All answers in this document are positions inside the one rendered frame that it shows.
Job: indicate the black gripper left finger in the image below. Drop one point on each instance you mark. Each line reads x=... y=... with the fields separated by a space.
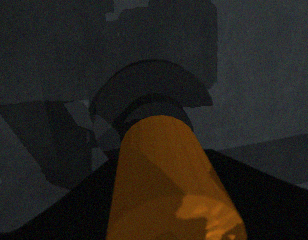
x=81 y=214

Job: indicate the orange knob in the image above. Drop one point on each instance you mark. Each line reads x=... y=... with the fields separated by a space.
x=166 y=189

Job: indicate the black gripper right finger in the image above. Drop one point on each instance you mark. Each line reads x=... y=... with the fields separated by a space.
x=271 y=209

